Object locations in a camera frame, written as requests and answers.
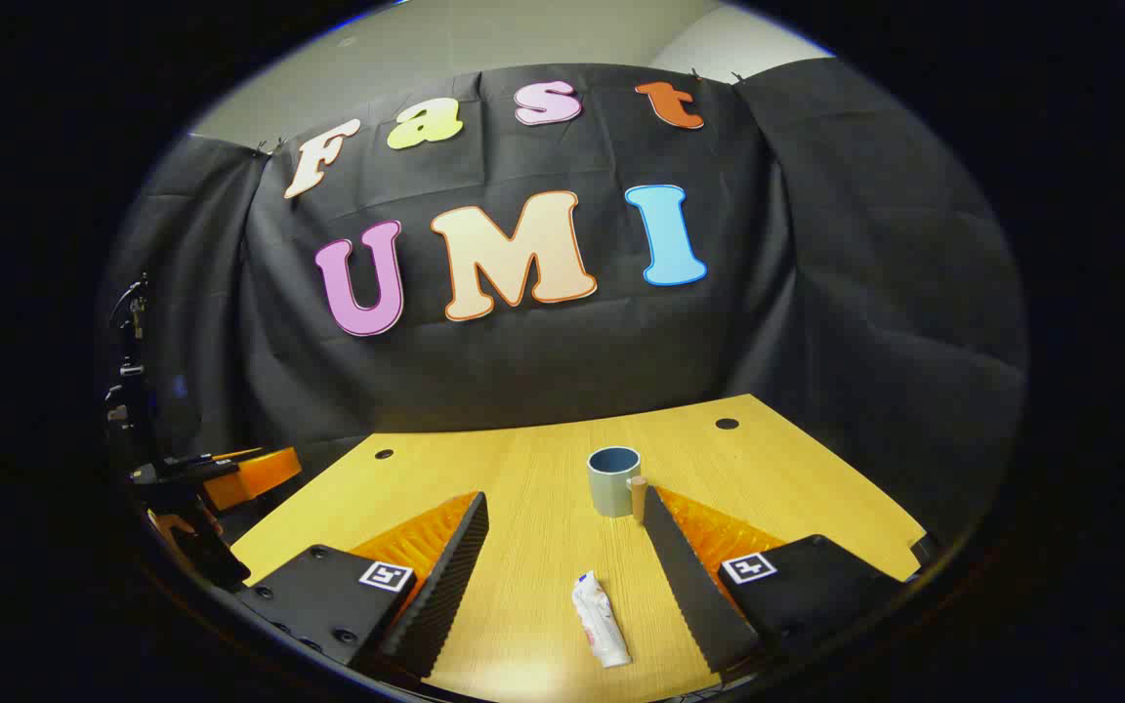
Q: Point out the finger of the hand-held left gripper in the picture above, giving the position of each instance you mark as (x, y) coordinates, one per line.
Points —
(187, 469)
(255, 476)

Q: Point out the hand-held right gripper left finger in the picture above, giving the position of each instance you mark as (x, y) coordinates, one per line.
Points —
(445, 586)

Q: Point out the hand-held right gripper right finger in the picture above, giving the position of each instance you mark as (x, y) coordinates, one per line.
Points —
(694, 586)

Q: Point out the white toothpaste tube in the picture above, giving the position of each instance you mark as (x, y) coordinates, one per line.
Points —
(602, 620)

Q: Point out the wooden desktop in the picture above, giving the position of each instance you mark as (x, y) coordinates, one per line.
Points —
(543, 547)

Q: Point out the black backdrop cloth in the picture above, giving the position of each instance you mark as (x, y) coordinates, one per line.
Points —
(543, 361)

